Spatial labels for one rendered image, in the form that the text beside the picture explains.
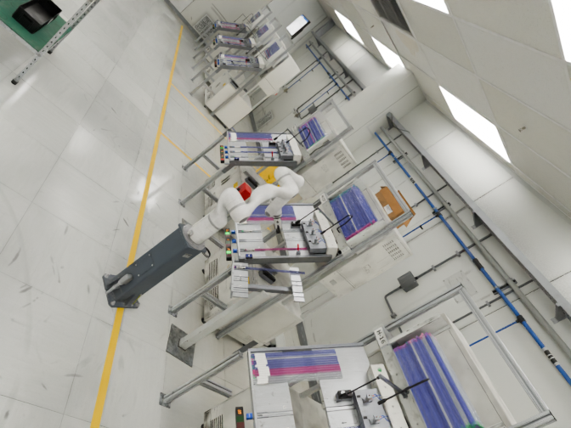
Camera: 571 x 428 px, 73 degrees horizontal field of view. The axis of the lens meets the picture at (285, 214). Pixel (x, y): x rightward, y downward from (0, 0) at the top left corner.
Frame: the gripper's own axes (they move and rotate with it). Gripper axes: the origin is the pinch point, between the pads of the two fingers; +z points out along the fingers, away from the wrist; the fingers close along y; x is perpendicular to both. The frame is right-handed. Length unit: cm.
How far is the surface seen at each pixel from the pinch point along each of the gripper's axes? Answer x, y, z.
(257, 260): 19.6, -32.1, -1.6
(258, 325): 27, -32, 76
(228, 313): 45, -63, 16
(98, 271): 128, -36, -18
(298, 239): -14.9, -11.0, 3.5
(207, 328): 62, -63, 28
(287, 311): 1, -32, 63
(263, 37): -57, 582, -7
